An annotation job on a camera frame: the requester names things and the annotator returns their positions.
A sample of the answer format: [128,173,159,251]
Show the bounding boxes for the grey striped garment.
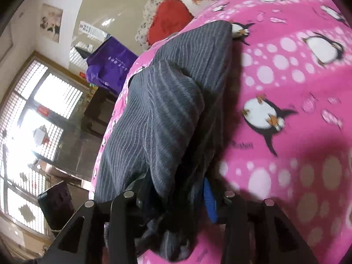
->
[94,20,243,263]

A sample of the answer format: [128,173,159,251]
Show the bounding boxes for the ceiling air vent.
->
[78,21,108,38]

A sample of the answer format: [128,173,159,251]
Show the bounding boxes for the pink penguin print blanket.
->
[90,0,352,264]

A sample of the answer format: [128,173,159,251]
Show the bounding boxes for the window with blinds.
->
[0,57,85,235]

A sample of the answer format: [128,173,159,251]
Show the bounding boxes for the floral bed sheet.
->
[134,0,199,50]

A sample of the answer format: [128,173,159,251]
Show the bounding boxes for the dark wooden desk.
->
[53,85,119,180]

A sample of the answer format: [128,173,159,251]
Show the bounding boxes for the purple fabric bag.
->
[85,34,139,96]

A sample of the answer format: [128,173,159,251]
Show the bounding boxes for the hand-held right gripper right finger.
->
[204,178,309,264]

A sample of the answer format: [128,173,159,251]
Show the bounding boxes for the wall poster with dark figure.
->
[40,3,64,44]

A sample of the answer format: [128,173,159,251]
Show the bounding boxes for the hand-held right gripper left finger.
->
[45,191,138,264]

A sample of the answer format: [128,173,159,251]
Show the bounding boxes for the red cloth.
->
[147,0,194,46]

